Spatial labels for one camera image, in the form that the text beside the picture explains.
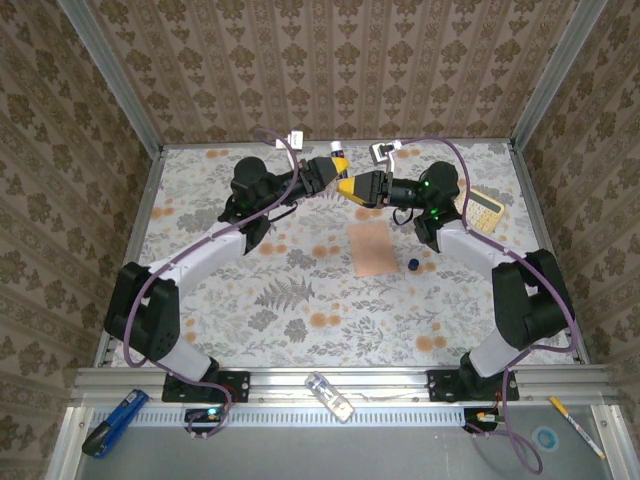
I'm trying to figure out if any wide aluminium extrusion beam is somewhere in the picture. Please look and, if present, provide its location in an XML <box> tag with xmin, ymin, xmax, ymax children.
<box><xmin>69</xmin><ymin>367</ymin><xmax>614</xmax><ymax>404</ymax></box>

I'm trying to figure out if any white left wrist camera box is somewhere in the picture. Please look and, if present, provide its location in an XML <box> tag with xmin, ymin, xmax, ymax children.
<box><xmin>274</xmin><ymin>129</ymin><xmax>305</xmax><ymax>151</ymax></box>

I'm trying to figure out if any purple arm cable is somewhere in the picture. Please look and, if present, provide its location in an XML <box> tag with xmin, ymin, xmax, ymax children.
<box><xmin>123</xmin><ymin>128</ymin><xmax>301</xmax><ymax>442</ymax></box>
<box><xmin>399</xmin><ymin>135</ymin><xmax>580</xmax><ymax>475</ymax></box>

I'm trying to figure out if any pink paper envelope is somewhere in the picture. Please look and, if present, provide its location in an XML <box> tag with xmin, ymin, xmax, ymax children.
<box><xmin>345</xmin><ymin>220</ymin><xmax>401</xmax><ymax>278</ymax></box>

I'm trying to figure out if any aluminium frame post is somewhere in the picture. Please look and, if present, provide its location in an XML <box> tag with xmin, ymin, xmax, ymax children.
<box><xmin>510</xmin><ymin>0</ymin><xmax>610</xmax><ymax>151</ymax></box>
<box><xmin>56</xmin><ymin>0</ymin><xmax>165</xmax><ymax>156</ymax></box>

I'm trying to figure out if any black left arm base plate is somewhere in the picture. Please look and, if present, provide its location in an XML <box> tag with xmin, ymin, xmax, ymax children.
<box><xmin>163</xmin><ymin>370</ymin><xmax>251</xmax><ymax>404</ymax></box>

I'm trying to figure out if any white yellow marker pen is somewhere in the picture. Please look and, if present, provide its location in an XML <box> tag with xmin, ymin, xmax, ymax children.
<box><xmin>548</xmin><ymin>396</ymin><xmax>607</xmax><ymax>460</ymax></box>

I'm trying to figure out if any blue glue stick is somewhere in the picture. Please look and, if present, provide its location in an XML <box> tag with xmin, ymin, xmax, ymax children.
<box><xmin>329</xmin><ymin>140</ymin><xmax>347</xmax><ymax>179</ymax></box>

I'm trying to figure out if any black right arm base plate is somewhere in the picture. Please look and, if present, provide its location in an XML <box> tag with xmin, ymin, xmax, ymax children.
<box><xmin>426</xmin><ymin>369</ymin><xmax>521</xmax><ymax>404</ymax></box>

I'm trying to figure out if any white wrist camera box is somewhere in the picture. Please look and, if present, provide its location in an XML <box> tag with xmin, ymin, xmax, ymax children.
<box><xmin>274</xmin><ymin>129</ymin><xmax>305</xmax><ymax>151</ymax></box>
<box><xmin>368</xmin><ymin>140</ymin><xmax>404</xmax><ymax>174</ymax></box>

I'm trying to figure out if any yellow calculator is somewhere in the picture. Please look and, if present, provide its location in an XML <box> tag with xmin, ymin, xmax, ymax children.
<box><xmin>453</xmin><ymin>188</ymin><xmax>507</xmax><ymax>234</ymax></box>

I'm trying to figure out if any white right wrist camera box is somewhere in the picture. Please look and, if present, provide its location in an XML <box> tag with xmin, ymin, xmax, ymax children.
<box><xmin>368</xmin><ymin>140</ymin><xmax>404</xmax><ymax>174</ymax></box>

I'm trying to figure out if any blue tape ring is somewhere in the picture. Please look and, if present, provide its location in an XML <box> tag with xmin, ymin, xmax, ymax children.
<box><xmin>532</xmin><ymin>425</ymin><xmax>559</xmax><ymax>451</ymax></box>

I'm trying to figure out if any grey metal shelf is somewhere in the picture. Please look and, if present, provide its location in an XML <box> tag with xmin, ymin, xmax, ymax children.
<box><xmin>47</xmin><ymin>403</ymin><xmax>629</xmax><ymax>480</ymax></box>

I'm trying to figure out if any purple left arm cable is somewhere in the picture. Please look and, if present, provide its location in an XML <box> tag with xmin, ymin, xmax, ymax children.
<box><xmin>123</xmin><ymin>128</ymin><xmax>301</xmax><ymax>442</ymax></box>

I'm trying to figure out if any white slotted cable duct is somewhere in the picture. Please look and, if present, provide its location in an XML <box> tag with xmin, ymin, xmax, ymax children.
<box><xmin>92</xmin><ymin>405</ymin><xmax>471</xmax><ymax>427</ymax></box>

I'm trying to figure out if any floral white tablecloth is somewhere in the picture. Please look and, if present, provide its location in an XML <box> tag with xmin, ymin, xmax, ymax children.
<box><xmin>108</xmin><ymin>142</ymin><xmax>577</xmax><ymax>370</ymax></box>

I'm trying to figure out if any blue black hand tool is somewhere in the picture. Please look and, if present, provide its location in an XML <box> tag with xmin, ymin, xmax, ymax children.
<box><xmin>81</xmin><ymin>388</ymin><xmax>150</xmax><ymax>460</ymax></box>

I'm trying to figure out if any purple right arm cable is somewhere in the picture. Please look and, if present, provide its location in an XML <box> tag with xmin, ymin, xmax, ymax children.
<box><xmin>399</xmin><ymin>135</ymin><xmax>580</xmax><ymax>475</ymax></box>

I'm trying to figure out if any aluminium table side rail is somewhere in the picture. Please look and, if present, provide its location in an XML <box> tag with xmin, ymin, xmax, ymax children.
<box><xmin>508</xmin><ymin>143</ymin><xmax>592</xmax><ymax>365</ymax></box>
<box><xmin>93</xmin><ymin>145</ymin><xmax>167</xmax><ymax>370</ymax></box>

